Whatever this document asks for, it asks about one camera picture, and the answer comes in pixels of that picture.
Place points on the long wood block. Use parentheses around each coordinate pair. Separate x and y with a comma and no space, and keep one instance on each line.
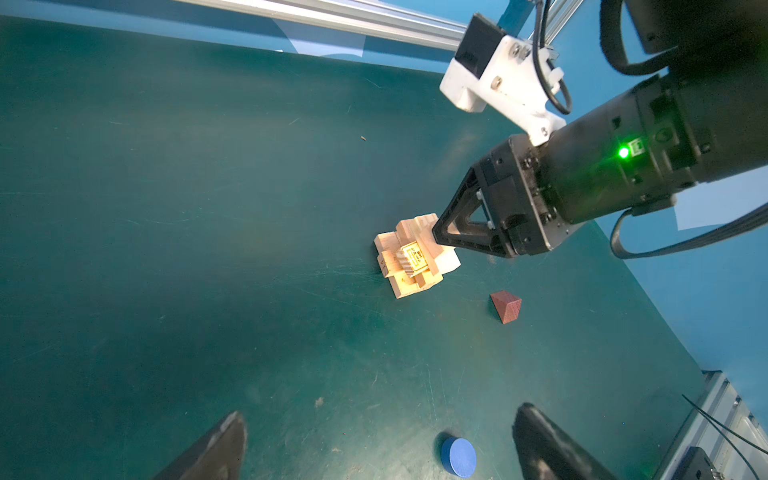
(423,282)
(387,242)
(392,270)

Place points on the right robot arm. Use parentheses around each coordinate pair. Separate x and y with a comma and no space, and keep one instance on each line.
(698,114)

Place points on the wide wood block front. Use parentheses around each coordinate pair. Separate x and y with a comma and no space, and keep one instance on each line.
(440,259)

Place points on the right diagonal aluminium post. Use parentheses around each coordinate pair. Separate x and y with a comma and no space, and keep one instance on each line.
(560,13)

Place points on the dark brown wood cube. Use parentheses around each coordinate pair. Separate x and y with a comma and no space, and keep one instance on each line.
(507,306)

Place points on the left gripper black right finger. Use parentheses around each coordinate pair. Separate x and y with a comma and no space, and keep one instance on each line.
(545,451)

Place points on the blue round disc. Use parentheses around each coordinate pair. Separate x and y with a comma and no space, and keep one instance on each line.
(458,457)

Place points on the aluminium rail front frame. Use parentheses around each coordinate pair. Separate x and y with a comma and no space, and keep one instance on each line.
(721,438)

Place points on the rear horizontal aluminium bar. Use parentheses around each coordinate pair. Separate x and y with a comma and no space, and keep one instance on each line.
(371,18)

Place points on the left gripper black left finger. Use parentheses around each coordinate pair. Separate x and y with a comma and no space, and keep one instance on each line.
(218,454)

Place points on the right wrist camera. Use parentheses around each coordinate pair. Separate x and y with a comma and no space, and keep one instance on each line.
(493,68)

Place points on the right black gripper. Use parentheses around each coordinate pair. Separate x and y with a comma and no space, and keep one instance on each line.
(502,207)

